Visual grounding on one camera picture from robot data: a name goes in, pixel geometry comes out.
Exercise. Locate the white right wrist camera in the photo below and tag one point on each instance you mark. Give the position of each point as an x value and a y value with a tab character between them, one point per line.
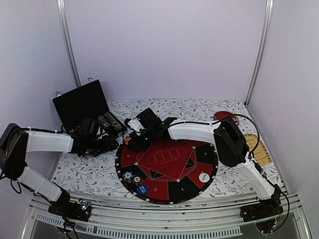
133	124

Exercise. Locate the orange big blind button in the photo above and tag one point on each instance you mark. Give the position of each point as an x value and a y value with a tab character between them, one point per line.
126	140

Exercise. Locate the white dealer button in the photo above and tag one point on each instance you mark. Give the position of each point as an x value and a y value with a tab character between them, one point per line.
204	177

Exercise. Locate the poker chip stack teal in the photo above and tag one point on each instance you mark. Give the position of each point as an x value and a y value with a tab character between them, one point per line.
128	177

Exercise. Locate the aluminium frame post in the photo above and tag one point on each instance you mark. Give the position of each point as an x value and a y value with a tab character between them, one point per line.
67	41
260	54

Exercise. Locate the red floral round plate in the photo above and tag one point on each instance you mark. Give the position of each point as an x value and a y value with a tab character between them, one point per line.
223	114

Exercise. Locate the black poker chip case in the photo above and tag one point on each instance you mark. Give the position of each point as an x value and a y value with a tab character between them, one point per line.
78	111

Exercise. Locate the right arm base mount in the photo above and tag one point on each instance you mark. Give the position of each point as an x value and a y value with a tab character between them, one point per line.
262	210

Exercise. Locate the blue small blind button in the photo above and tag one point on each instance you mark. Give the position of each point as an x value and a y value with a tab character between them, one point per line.
142	189

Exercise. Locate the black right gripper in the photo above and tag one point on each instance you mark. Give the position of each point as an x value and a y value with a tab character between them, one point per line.
141	145

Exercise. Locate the floral table cloth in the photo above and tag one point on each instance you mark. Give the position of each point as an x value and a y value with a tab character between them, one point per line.
97	175

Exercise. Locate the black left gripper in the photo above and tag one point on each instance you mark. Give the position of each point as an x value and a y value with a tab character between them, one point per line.
107	146

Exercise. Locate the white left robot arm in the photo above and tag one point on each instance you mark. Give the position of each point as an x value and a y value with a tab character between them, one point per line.
19	144

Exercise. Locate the left aluminium frame post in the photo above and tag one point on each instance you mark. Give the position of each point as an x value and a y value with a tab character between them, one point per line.
67	41

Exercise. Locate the round red black poker mat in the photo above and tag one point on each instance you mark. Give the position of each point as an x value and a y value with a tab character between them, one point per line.
169	168

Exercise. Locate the poker chip row right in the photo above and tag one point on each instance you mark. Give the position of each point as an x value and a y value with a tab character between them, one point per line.
109	124

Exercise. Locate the poker chip stack red top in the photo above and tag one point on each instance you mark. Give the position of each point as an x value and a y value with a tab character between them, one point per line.
137	180

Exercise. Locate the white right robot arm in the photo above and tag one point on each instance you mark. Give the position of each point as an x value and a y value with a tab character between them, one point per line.
229	142

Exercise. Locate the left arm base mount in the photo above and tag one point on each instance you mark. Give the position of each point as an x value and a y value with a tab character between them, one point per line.
79	210

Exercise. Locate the right aluminium frame post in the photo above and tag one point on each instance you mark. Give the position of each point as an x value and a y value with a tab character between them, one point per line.
260	54

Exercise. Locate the woven bamboo tray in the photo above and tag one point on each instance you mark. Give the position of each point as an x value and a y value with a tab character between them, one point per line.
261	154

